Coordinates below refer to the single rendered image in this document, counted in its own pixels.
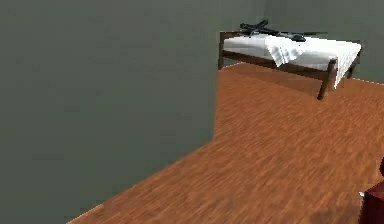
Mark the brown wooden bed white mattress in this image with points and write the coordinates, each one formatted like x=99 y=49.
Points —
x=310 y=55

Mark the black flat cross-shaped object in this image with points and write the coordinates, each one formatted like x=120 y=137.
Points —
x=266 y=30

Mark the dark red cabinet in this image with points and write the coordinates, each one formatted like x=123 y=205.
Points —
x=374 y=203

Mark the white folded cloth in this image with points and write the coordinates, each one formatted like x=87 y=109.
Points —
x=283 y=50

